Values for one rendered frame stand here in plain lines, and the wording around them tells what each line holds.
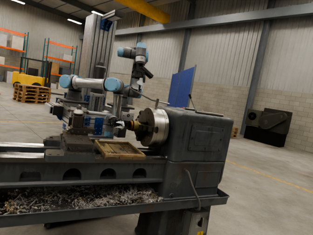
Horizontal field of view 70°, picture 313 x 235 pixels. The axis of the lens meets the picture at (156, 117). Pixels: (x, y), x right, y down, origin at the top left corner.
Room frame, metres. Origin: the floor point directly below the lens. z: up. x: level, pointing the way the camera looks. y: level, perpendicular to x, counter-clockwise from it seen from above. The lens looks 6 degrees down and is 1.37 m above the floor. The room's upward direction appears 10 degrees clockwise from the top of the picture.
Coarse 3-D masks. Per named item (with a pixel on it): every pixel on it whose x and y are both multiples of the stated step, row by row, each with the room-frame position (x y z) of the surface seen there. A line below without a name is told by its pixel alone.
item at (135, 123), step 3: (132, 120) 1.73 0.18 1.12; (129, 123) 1.74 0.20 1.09; (132, 123) 1.69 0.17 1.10; (135, 123) 1.70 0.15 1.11; (138, 123) 1.71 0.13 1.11; (129, 126) 1.74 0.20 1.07; (132, 126) 1.68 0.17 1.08; (135, 126) 1.69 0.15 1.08; (138, 126) 1.70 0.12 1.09; (129, 129) 1.69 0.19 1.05; (132, 129) 1.70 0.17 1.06; (135, 129) 1.70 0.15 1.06; (138, 129) 1.72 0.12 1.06
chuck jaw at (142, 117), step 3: (141, 111) 1.81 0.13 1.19; (144, 111) 1.82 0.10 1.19; (141, 114) 1.79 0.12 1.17; (144, 114) 1.81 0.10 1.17; (138, 117) 1.78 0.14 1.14; (141, 117) 1.78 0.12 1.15; (144, 117) 1.79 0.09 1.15; (135, 120) 1.78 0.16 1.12; (138, 120) 1.75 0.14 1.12; (141, 120) 1.76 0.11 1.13; (144, 120) 1.78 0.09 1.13; (141, 123) 1.78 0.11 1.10; (144, 123) 1.79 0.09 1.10; (147, 123) 1.81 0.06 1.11
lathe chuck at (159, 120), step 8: (152, 112) 1.71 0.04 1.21; (160, 112) 1.74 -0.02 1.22; (152, 120) 1.69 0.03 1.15; (160, 120) 1.68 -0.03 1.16; (160, 128) 1.66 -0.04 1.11; (144, 136) 1.77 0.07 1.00; (152, 136) 1.65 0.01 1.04; (160, 136) 1.67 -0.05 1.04; (144, 144) 1.75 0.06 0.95; (152, 144) 1.69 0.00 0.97
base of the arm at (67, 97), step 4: (68, 92) 2.06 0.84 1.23; (72, 92) 2.05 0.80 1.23; (76, 92) 2.06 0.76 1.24; (80, 92) 2.09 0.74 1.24; (68, 96) 2.04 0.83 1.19; (72, 96) 2.04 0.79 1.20; (76, 96) 2.05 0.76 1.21; (80, 96) 2.09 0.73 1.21; (72, 100) 2.03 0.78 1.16; (76, 100) 2.05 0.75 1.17; (80, 100) 2.08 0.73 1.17
